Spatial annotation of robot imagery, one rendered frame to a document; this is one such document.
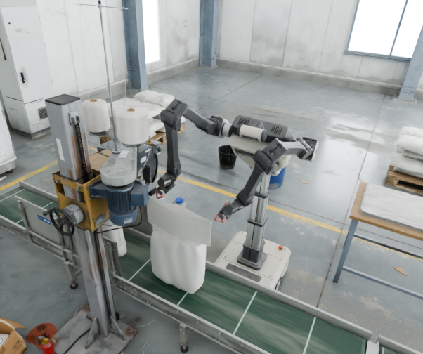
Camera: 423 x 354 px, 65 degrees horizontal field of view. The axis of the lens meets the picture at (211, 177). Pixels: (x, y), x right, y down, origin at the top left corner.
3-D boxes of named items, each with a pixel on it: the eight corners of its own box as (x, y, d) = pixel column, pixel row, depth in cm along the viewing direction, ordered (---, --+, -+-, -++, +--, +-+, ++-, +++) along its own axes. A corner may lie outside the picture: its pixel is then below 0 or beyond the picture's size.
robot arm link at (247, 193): (279, 163, 148) (263, 146, 152) (270, 168, 146) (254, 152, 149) (254, 204, 185) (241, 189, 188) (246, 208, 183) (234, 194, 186)
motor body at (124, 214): (142, 217, 192) (140, 180, 179) (125, 232, 180) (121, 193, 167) (122, 208, 198) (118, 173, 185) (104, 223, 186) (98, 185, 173)
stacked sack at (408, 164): (445, 168, 441) (448, 159, 434) (447, 182, 408) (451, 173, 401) (390, 156, 466) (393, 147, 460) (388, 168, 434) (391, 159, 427)
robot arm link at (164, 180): (182, 168, 196) (171, 161, 199) (169, 175, 188) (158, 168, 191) (178, 183, 203) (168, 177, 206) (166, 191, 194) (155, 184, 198)
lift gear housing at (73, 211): (85, 223, 185) (81, 206, 180) (76, 228, 181) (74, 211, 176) (71, 216, 190) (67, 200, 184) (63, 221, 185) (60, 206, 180)
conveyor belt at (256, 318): (365, 349, 212) (369, 341, 208) (357, 408, 182) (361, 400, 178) (19, 192, 345) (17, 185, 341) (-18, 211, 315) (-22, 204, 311)
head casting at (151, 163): (158, 178, 232) (156, 140, 217) (135, 195, 214) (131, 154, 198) (124, 167, 244) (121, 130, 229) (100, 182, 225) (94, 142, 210)
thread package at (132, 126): (155, 138, 181) (154, 108, 173) (135, 149, 169) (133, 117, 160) (131, 131, 188) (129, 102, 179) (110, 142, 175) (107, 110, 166)
